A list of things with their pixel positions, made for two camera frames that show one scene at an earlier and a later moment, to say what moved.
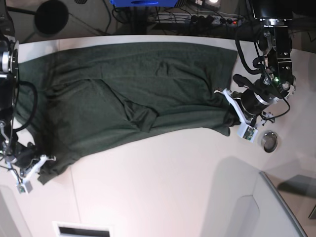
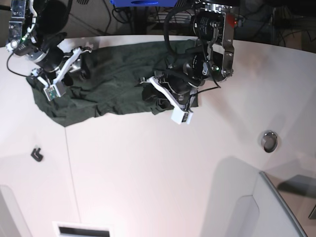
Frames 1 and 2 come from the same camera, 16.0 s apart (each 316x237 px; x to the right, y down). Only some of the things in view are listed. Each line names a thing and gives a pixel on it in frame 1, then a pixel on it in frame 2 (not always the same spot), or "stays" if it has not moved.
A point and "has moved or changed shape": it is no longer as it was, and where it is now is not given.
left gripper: (24, 155) → (50, 60)
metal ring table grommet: (269, 141) stays
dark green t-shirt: (77, 97) has moved or changed shape
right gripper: (254, 104) → (179, 84)
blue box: (144, 3) stays
